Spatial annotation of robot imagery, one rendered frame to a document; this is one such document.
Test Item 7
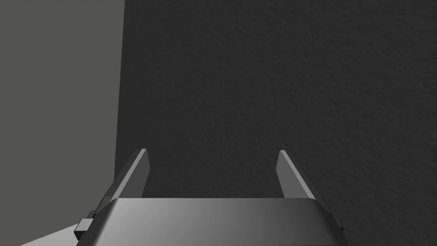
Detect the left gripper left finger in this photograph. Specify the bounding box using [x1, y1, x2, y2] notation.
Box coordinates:
[96, 148, 151, 216]

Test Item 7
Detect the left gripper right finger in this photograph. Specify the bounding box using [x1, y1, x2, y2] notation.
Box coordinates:
[276, 149, 332, 215]

